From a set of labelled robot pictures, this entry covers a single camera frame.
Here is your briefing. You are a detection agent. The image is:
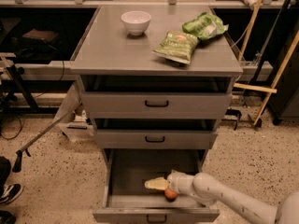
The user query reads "grey drawer cabinet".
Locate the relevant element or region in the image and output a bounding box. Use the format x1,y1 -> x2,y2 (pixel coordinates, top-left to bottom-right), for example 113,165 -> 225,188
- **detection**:
69,4 -> 244,166

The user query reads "green chip bag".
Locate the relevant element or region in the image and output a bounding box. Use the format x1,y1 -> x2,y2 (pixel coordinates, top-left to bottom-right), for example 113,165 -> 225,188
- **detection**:
182,12 -> 229,41
153,31 -> 199,64

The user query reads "green chip bag rear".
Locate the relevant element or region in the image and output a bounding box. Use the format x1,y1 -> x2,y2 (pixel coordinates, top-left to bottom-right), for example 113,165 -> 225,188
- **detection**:
182,12 -> 229,41

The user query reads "metal rod with black foot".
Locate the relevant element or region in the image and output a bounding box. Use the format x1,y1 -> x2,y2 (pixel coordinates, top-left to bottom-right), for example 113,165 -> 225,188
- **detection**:
12,105 -> 79,173

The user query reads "grey top drawer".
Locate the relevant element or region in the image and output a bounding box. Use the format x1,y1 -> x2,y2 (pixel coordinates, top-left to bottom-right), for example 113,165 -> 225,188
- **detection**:
81,92 -> 232,119

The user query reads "white ceramic bowl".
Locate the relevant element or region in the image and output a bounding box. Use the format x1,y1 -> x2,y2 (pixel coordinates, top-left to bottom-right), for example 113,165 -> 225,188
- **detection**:
121,11 -> 151,35

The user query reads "black shoe at corner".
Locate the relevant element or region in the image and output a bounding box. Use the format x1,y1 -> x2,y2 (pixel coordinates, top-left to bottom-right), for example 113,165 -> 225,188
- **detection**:
0,211 -> 16,224

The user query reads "grey middle drawer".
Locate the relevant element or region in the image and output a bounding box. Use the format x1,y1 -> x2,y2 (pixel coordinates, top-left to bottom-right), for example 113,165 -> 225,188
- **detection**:
94,130 -> 217,149

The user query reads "green chip bag front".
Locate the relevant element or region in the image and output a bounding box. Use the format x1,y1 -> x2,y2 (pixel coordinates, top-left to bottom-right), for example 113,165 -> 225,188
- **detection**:
153,31 -> 199,64

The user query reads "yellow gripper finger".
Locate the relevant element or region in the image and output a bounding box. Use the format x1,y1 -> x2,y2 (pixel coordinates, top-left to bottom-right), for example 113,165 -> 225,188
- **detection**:
145,177 -> 168,190

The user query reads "grey bottom drawer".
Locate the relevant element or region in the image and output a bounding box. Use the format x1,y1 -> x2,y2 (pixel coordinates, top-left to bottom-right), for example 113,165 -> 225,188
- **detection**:
93,149 -> 220,224

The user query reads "grey drawer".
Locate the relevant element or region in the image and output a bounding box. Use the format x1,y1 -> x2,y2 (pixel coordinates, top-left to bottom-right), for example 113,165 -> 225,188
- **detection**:
93,149 -> 220,224
94,130 -> 217,149
81,92 -> 232,119

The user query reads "black white sneaker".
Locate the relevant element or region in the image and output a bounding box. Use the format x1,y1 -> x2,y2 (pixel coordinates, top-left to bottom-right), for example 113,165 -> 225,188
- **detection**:
0,184 -> 23,204

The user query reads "wooden easel frame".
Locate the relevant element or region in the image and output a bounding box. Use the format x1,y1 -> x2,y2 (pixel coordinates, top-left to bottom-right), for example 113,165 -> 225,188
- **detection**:
233,0 -> 299,128

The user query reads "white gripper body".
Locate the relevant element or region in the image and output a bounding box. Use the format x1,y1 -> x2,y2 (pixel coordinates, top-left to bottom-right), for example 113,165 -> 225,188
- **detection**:
167,172 -> 195,196

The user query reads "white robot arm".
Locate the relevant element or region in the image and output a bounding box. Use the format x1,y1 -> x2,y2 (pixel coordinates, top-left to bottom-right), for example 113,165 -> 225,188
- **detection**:
145,171 -> 299,224

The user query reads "orange fruit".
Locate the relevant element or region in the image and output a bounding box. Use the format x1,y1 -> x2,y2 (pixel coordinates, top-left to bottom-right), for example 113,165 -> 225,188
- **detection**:
164,189 -> 178,201

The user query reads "dark box on shelf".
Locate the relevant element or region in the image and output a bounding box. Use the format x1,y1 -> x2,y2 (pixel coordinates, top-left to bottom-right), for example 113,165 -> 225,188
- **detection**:
21,29 -> 59,44

